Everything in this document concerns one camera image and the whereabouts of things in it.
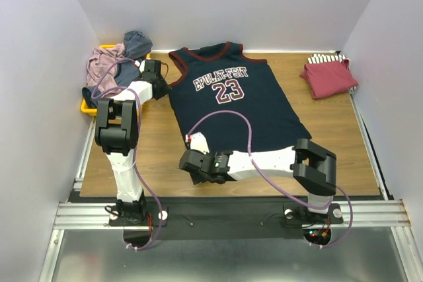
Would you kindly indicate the pink tank top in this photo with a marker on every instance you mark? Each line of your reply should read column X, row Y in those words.
column 98, row 64

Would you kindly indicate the yellow plastic tray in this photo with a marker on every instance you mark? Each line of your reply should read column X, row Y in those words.
column 89, row 108

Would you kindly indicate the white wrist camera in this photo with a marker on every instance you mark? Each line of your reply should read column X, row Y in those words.
column 140, row 65
column 197, row 141

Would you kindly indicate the left white knob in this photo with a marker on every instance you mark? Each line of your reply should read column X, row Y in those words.
column 163, row 215

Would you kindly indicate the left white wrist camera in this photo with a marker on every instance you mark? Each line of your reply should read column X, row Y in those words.
column 140, row 65

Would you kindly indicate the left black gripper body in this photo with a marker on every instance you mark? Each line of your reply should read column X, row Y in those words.
column 164, row 88

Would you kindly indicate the folded striped tank top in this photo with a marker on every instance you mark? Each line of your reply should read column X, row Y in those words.
column 325, row 58

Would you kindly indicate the folded red tank top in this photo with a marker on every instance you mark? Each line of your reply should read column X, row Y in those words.
column 328, row 79

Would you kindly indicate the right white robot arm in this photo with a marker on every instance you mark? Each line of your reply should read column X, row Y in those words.
column 311, row 165

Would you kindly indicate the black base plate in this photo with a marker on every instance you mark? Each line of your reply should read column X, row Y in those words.
column 220, row 218

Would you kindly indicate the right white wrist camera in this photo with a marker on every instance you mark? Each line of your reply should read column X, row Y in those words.
column 197, row 141

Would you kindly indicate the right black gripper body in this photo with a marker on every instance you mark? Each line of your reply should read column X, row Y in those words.
column 188, row 162

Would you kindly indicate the right silver knob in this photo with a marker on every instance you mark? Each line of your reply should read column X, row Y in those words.
column 289, row 214

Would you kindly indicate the grey-blue tank top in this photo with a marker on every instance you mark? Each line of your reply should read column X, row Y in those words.
column 135, row 47

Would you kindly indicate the navy basketball jersey tank top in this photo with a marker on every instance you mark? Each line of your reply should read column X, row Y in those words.
column 234, row 101

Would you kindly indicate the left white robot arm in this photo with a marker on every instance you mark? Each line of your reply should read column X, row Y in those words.
column 118, row 122

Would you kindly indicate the aluminium frame rail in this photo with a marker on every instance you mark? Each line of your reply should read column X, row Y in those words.
column 82, row 246

